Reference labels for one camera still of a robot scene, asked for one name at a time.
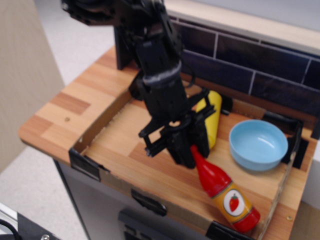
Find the light blue bowl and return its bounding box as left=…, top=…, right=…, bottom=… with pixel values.
left=229, top=119, right=289, bottom=172

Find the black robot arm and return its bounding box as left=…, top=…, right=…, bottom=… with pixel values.
left=61, top=0, right=214, bottom=169

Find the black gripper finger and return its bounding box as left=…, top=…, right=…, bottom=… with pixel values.
left=165, top=131, right=196, bottom=168
left=193, top=116, right=210, bottom=158

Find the grey cabinet base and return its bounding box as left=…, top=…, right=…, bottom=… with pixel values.
left=55, top=161, right=205, bottom=240

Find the black metal bracket plate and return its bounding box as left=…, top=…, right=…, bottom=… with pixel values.
left=17, top=213, right=60, bottom=240

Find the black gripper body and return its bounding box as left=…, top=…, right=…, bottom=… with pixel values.
left=138, top=77, right=214, bottom=157

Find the dark tile backsplash panel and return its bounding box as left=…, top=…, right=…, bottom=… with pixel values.
left=113, top=14, right=320, bottom=140

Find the light plywood panel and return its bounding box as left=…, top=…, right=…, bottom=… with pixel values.
left=0, top=0, right=64, bottom=171

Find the taped cardboard fence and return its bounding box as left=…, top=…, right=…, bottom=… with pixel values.
left=70, top=84, right=316, bottom=240

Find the yellow mustard squeeze bottle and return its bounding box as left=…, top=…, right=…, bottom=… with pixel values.
left=204, top=90, right=222, bottom=150

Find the red hot sauce bottle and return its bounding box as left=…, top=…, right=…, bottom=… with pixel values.
left=190, top=145, right=261, bottom=233

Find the black cable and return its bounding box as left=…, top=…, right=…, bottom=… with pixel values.
left=0, top=218, right=21, bottom=240

